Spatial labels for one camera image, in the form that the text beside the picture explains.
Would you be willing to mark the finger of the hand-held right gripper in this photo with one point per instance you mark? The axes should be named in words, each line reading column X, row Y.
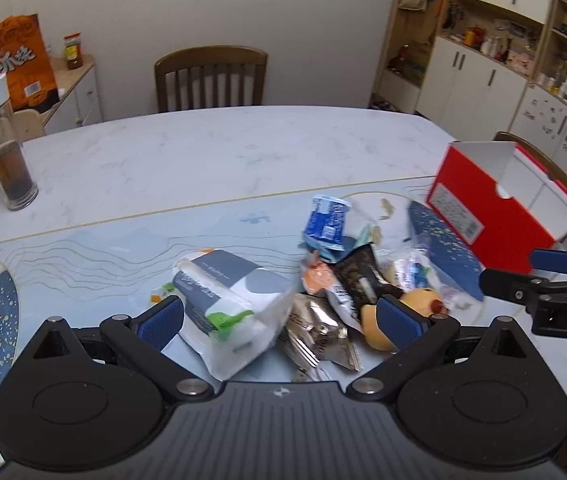
column 506, row 285
column 558, row 261

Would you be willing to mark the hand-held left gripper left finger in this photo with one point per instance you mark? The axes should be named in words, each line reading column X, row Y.
column 163, row 321

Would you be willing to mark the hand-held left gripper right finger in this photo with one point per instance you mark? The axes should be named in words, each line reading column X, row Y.
column 399, row 325

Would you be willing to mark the yellow plush toy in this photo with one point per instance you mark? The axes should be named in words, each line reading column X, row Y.
column 416, row 301

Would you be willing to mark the clear plastic packet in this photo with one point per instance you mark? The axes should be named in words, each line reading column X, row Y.
column 413, row 267

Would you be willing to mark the black snack packet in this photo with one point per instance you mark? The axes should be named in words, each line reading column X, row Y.
column 358, row 270

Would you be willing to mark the white grey tissue pack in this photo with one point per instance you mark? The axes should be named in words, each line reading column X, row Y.
column 233, row 290

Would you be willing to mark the gold foil snack packet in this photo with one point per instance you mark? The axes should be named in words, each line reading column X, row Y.
column 313, row 332

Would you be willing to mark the red cardboard box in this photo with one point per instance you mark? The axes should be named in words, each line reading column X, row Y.
column 488, row 200

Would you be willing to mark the chicken breast silver packet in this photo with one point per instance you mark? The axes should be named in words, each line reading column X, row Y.
column 316, row 277

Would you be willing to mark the blue snack packet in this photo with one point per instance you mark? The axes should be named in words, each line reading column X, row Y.
column 326, row 220

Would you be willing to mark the white marble desktop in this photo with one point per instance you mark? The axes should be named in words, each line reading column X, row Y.
column 188, row 160

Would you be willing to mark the dark wooden chair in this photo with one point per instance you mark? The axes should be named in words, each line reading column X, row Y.
column 208, row 57
column 506, row 136

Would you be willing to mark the glass tea bottle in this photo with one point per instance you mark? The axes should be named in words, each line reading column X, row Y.
column 11, row 170

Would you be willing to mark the white side cabinet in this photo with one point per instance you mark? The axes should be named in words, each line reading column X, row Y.
column 83, row 95

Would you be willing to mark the yellow bottle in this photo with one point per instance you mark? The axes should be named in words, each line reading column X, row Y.
column 471, row 36

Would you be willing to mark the red sauce jar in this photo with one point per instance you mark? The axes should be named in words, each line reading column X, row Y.
column 73, row 55

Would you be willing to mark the orange snack bag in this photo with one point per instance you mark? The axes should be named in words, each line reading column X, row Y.
column 18, row 55

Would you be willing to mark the white wooden wall cabinet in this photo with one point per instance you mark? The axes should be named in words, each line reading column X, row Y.
column 468, row 75

